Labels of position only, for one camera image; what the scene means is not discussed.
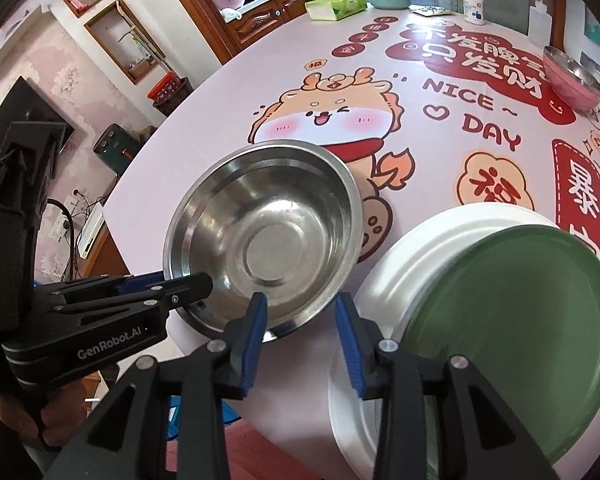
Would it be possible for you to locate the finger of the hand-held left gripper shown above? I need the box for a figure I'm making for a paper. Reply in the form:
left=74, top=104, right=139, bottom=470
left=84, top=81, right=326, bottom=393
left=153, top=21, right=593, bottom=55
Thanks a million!
left=61, top=271, right=215, bottom=319
left=46, top=269, right=167, bottom=307

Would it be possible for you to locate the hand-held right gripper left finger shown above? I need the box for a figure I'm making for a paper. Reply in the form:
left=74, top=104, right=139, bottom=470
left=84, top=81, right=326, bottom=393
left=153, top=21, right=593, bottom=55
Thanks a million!
left=45, top=292, right=269, bottom=480

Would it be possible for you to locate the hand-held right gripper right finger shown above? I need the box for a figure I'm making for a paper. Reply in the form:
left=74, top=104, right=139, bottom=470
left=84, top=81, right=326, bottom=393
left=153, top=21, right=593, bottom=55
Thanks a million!
left=335, top=293, right=561, bottom=480

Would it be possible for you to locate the white paper plate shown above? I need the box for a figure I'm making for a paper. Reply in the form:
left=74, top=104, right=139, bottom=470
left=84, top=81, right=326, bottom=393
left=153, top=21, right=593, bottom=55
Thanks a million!
left=327, top=204, right=561, bottom=463

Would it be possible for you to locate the flat-rimmed steel bowl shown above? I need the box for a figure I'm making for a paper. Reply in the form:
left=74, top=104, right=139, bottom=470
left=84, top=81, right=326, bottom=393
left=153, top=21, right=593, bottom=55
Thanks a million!
left=161, top=141, right=367, bottom=343

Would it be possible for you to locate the green plate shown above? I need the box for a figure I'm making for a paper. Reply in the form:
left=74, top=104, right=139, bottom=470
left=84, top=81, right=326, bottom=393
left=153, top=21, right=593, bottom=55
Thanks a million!
left=394, top=225, right=600, bottom=466

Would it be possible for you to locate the person's left hand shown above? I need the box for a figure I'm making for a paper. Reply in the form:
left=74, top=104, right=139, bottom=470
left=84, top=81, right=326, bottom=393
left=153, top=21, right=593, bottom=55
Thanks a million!
left=0, top=367, right=102, bottom=454

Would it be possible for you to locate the white power strip box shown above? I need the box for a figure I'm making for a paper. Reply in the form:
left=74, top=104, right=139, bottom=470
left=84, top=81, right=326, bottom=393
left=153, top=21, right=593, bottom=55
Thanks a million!
left=75, top=205, right=106, bottom=257

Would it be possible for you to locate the dark teal appliance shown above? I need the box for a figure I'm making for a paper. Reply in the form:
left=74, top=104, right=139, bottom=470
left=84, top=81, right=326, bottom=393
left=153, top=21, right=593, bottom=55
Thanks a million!
left=91, top=124, right=142, bottom=177

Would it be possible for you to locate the red basket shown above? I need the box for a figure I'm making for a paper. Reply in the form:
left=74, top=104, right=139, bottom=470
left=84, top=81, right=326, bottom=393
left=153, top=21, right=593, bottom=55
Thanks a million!
left=146, top=72, right=193, bottom=117

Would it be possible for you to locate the pink printed tablecloth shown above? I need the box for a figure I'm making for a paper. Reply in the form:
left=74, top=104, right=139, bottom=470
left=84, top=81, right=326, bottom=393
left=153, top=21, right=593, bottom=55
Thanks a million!
left=102, top=7, right=600, bottom=461

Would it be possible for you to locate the wooden sideboard cabinet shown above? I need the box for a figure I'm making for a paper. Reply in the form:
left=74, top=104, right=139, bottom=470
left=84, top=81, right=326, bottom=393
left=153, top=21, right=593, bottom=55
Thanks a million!
left=152, top=0, right=366, bottom=63

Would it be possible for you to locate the green tissue pack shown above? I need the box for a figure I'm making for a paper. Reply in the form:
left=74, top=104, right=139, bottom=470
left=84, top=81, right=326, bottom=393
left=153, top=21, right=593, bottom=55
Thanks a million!
left=305, top=0, right=367, bottom=22

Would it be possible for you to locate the pink bowl with steel lining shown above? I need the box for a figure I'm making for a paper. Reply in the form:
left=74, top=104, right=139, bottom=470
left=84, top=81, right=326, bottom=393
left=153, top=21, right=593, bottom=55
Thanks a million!
left=542, top=45, right=600, bottom=113

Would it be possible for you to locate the white pill bottle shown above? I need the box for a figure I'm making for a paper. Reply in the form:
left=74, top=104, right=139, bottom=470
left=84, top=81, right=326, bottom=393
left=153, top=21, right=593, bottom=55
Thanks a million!
left=461, top=0, right=489, bottom=27

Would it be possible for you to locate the white squeeze bottle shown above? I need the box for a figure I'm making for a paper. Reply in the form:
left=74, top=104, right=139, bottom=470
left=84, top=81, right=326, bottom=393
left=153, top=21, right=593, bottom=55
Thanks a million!
left=526, top=0, right=554, bottom=50

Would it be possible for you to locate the wooden wall shelf niche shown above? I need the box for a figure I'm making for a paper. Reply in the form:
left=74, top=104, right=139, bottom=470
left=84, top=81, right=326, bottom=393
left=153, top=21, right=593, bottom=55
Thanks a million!
left=46, top=0, right=170, bottom=86

